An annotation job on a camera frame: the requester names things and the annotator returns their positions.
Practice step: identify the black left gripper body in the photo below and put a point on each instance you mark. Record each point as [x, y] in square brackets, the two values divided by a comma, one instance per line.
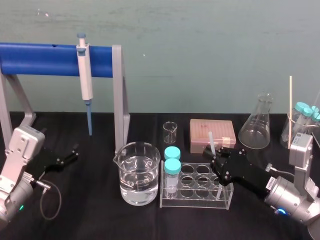
[50, 161]

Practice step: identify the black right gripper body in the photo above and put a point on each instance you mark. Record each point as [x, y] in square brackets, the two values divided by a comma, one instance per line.
[240, 170]

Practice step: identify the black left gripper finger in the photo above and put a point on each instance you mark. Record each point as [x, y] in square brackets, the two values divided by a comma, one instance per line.
[73, 150]
[71, 158]

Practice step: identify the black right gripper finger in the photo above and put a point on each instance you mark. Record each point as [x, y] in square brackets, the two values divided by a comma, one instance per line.
[220, 152]
[216, 168]

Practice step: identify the white stirring rod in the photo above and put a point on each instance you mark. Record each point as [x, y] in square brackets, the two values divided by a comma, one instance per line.
[211, 143]

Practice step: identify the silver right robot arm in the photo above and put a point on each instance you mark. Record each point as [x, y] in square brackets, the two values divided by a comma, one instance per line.
[292, 197]

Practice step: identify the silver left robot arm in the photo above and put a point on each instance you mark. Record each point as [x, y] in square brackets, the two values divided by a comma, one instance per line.
[17, 160]

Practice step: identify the pink pipette tip box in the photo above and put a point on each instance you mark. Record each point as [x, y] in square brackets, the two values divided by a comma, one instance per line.
[212, 127]

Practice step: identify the clear acrylic tube rack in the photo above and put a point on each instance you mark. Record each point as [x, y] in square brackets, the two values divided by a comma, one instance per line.
[200, 197]

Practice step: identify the glass conical flask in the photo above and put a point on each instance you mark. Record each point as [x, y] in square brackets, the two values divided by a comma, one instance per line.
[255, 135]

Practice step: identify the black table cloth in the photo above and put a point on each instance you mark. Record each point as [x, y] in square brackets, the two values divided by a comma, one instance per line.
[95, 190]

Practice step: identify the teal capped sample tube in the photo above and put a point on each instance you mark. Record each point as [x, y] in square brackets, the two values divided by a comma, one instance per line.
[308, 112]
[316, 113]
[301, 107]
[172, 172]
[172, 152]

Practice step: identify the small empty glass beaker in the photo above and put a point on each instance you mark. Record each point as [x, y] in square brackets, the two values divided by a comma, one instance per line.
[170, 133]

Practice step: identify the glass beaker holding tubes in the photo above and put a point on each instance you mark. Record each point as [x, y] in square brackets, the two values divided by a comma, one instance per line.
[285, 136]

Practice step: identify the large glass beaker with water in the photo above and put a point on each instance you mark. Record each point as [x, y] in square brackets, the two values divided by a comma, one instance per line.
[138, 182]

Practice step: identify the white and blue pipette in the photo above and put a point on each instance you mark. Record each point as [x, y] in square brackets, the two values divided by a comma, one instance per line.
[83, 75]

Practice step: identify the thin wooden stick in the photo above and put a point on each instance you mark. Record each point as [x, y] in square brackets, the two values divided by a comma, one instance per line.
[290, 105]

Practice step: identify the blue stand bar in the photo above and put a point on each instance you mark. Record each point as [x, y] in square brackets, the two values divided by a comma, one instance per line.
[45, 61]

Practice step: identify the grey stand leg frame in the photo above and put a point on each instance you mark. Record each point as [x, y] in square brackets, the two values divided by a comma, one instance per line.
[120, 100]
[17, 95]

